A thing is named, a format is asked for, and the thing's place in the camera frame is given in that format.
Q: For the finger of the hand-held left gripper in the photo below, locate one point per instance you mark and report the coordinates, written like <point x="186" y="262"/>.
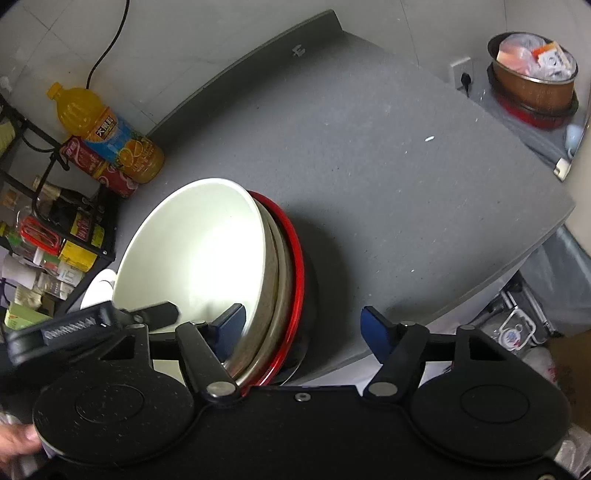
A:
<point x="154" y="314"/>

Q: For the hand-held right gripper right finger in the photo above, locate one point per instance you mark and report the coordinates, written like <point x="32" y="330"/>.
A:
<point x="375" y="328"/>

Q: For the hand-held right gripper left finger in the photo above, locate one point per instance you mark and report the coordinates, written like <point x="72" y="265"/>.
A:
<point x="233" y="323"/>

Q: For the beige metal bowl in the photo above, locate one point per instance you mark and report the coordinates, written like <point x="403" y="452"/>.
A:
<point x="274" y="277"/>

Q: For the black plate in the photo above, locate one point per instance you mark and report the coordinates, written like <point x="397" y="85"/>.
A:
<point x="310" y="314"/>

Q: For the cream white bowl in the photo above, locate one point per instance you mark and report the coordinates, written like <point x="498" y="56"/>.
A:
<point x="194" y="249"/>

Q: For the red rimmed plate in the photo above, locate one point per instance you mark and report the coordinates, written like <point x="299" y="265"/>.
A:
<point x="295" y="272"/>

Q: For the person's left hand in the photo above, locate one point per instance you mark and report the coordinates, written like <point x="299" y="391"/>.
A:
<point x="16" y="443"/>

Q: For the green box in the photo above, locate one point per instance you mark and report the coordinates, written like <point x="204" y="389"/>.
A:
<point x="23" y="318"/>

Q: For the plain white plate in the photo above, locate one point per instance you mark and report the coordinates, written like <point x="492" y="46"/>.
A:
<point x="99" y="286"/>

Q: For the yellow box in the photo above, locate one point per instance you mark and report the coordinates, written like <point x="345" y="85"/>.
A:
<point x="76" y="256"/>

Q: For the dark glass sauce bottle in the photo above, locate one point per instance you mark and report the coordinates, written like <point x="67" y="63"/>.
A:
<point x="62" y="201"/>

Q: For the red drink can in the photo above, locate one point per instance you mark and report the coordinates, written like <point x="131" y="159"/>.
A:
<point x="117" y="181"/>
<point x="81" y="154"/>

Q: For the clear plastic bag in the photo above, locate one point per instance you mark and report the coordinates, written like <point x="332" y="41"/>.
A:
<point x="540" y="367"/>

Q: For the orange juice bottle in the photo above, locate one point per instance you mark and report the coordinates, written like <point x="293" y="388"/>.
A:
<point x="106" y="134"/>

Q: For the brown cardboard box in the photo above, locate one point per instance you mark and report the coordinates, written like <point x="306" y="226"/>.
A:
<point x="572" y="364"/>

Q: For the black plug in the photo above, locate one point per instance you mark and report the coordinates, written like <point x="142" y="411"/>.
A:
<point x="465" y="84"/>

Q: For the red and black cooker base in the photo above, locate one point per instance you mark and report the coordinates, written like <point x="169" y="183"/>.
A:
<point x="526" y="115"/>

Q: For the white cup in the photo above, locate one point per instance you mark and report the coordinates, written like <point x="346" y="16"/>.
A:
<point x="572" y="137"/>

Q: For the brown pot with trash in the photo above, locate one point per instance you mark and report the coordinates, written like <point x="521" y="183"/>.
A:
<point x="531" y="74"/>

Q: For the white wall outlet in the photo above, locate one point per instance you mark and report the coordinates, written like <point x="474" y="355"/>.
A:
<point x="461" y="69"/>

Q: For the small grey metal bracket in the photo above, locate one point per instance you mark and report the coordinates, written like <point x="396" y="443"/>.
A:
<point x="299" y="49"/>

